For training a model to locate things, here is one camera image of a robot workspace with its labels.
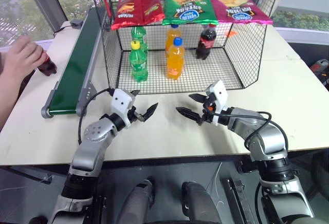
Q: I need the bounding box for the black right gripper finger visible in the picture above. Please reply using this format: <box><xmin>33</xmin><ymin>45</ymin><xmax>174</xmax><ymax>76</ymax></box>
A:
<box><xmin>188</xmin><ymin>93</ymin><xmax>207</xmax><ymax>103</ymax></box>
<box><xmin>175</xmin><ymin>106</ymin><xmax>204</xmax><ymax>126</ymax></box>

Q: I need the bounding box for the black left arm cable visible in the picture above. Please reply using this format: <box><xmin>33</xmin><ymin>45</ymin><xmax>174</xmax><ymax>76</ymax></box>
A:
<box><xmin>78</xmin><ymin>87</ymin><xmax>116</xmax><ymax>145</ymax></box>

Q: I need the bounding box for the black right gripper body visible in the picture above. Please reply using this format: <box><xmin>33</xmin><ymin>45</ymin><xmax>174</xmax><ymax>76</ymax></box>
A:
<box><xmin>201</xmin><ymin>91</ymin><xmax>215</xmax><ymax>124</ymax></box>

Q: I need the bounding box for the dark rounded grey shape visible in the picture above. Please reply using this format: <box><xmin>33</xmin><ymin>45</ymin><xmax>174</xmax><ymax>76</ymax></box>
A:
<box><xmin>180</xmin><ymin>181</ymin><xmax>225</xmax><ymax>224</ymax></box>
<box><xmin>120</xmin><ymin>178</ymin><xmax>155</xmax><ymax>224</ymax></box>

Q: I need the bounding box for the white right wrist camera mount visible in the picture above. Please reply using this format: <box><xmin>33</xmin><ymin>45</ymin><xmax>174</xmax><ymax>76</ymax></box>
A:
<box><xmin>207</xmin><ymin>80</ymin><xmax>229</xmax><ymax>127</ymax></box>

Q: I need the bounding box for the person's bare hand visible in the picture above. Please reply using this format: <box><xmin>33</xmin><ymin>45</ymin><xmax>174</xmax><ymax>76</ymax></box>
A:
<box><xmin>7</xmin><ymin>34</ymin><xmax>45</xmax><ymax>82</ymax></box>

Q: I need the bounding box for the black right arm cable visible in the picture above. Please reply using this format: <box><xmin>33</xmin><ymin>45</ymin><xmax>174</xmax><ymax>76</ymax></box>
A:
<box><xmin>210</xmin><ymin>110</ymin><xmax>289</xmax><ymax>154</ymax></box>

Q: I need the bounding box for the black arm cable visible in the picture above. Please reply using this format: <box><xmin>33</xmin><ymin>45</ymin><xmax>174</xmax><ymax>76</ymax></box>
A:
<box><xmin>210</xmin><ymin>110</ymin><xmax>289</xmax><ymax>154</ymax></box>
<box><xmin>78</xmin><ymin>87</ymin><xmax>116</xmax><ymax>145</ymax></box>

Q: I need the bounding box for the black adapter cable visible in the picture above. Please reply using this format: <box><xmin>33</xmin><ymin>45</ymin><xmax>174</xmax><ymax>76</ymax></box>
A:
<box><xmin>53</xmin><ymin>25</ymin><xmax>74</xmax><ymax>38</ymax></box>

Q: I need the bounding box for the black wire mesh cage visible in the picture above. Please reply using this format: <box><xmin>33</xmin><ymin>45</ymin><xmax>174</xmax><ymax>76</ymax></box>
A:
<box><xmin>88</xmin><ymin>0</ymin><xmax>284</xmax><ymax>96</ymax></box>

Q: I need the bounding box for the green soda bottle yellow cap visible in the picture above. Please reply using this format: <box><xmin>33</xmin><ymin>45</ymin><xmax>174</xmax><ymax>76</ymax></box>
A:
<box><xmin>128</xmin><ymin>40</ymin><xmax>150</xmax><ymax>82</ymax></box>

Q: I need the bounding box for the cola bottle red label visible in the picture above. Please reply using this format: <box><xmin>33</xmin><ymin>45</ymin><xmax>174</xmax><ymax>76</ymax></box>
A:
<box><xmin>36</xmin><ymin>50</ymin><xmax>58</xmax><ymax>77</ymax></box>

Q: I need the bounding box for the green chips bag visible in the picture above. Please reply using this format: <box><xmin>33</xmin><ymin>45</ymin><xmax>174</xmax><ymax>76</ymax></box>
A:
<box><xmin>162</xmin><ymin>0</ymin><xmax>220</xmax><ymax>27</ymax></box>

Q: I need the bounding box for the orange soda bottle blue cap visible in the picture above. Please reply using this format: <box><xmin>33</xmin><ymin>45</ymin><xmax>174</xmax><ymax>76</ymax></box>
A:
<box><xmin>166</xmin><ymin>37</ymin><xmax>186</xmax><ymax>81</ymax></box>
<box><xmin>164</xmin><ymin>24</ymin><xmax>182</xmax><ymax>58</ymax></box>

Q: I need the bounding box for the green conveyor belt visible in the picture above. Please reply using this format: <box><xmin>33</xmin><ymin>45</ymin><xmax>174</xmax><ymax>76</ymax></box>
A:
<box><xmin>41</xmin><ymin>5</ymin><xmax>109</xmax><ymax>120</ymax></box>

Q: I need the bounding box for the red chips bag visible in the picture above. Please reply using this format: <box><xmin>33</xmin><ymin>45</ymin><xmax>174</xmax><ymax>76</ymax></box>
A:
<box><xmin>111</xmin><ymin>0</ymin><xmax>166</xmax><ymax>31</ymax></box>

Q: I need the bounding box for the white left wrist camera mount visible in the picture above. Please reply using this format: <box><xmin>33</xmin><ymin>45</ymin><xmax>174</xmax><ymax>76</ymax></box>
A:
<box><xmin>111</xmin><ymin>88</ymin><xmax>136</xmax><ymax>129</ymax></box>

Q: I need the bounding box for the pink chips bag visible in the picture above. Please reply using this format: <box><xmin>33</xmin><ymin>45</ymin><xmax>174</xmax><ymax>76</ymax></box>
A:
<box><xmin>209</xmin><ymin>0</ymin><xmax>274</xmax><ymax>26</ymax></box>

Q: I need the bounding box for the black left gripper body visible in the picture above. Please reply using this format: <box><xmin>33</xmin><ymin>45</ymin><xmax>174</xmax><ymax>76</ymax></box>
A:
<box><xmin>127</xmin><ymin>105</ymin><xmax>144</xmax><ymax>128</ymax></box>

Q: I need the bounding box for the white tumbler black lid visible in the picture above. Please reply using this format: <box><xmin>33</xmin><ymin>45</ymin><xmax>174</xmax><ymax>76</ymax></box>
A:
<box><xmin>259</xmin><ymin>0</ymin><xmax>287</xmax><ymax>17</ymax></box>

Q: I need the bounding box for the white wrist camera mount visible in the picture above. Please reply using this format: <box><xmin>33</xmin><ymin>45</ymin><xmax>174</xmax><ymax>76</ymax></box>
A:
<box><xmin>207</xmin><ymin>80</ymin><xmax>229</xmax><ymax>127</ymax></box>
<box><xmin>111</xmin><ymin>88</ymin><xmax>136</xmax><ymax>129</ymax></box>

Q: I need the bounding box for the cola bottle red cap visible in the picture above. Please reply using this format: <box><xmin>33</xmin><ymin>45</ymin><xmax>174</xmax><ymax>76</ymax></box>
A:
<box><xmin>195</xmin><ymin>23</ymin><xmax>217</xmax><ymax>61</ymax></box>

